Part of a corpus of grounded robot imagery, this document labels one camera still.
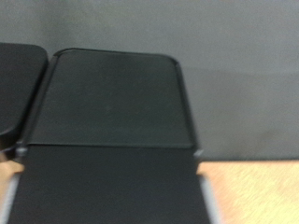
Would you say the black Keurig coffee machine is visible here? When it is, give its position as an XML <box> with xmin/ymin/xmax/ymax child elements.
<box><xmin>0</xmin><ymin>42</ymin><xmax>222</xmax><ymax>224</ymax></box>

